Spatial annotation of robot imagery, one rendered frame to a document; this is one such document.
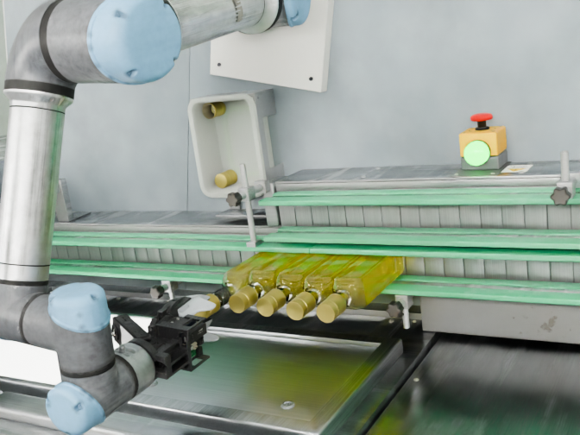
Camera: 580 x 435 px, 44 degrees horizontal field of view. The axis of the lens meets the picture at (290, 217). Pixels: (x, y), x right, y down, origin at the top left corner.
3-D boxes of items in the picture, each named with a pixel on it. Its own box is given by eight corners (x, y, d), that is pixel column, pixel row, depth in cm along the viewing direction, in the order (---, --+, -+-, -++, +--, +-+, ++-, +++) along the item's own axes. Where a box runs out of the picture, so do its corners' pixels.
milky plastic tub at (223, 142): (223, 189, 172) (201, 198, 164) (207, 94, 166) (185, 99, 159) (286, 187, 163) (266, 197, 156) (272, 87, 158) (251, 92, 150)
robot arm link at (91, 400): (80, 389, 93) (89, 447, 95) (135, 352, 102) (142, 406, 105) (35, 378, 97) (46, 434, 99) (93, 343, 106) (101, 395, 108)
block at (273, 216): (280, 217, 159) (264, 226, 153) (274, 175, 156) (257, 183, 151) (294, 217, 157) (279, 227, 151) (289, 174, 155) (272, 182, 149)
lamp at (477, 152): (467, 164, 134) (463, 167, 131) (465, 140, 133) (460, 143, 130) (491, 163, 132) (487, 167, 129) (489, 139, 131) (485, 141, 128)
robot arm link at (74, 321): (15, 293, 97) (28, 367, 100) (76, 305, 91) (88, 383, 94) (59, 273, 103) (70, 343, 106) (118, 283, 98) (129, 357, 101)
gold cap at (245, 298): (243, 304, 131) (230, 313, 127) (239, 286, 130) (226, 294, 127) (260, 305, 129) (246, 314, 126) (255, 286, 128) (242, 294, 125)
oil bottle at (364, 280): (378, 271, 143) (330, 312, 125) (375, 243, 142) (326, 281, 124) (405, 272, 140) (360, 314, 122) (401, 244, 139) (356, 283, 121)
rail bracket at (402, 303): (411, 311, 142) (385, 338, 131) (407, 277, 141) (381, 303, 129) (431, 312, 140) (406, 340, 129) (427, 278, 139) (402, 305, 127)
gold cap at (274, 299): (270, 306, 128) (257, 316, 125) (267, 287, 127) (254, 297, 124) (287, 308, 126) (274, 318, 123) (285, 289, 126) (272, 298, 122)
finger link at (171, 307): (196, 313, 123) (166, 342, 116) (187, 312, 124) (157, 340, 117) (191, 290, 121) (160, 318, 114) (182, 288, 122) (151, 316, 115)
